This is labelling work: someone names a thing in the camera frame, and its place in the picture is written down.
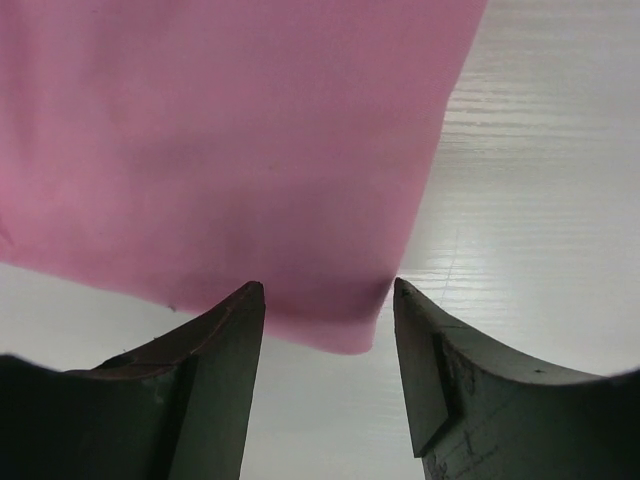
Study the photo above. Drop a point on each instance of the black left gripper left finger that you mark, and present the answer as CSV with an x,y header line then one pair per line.
x,y
176,407

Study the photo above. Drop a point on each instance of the pink t shirt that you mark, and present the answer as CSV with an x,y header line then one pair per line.
x,y
174,150

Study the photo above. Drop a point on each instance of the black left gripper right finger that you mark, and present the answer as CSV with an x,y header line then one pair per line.
x,y
479,409

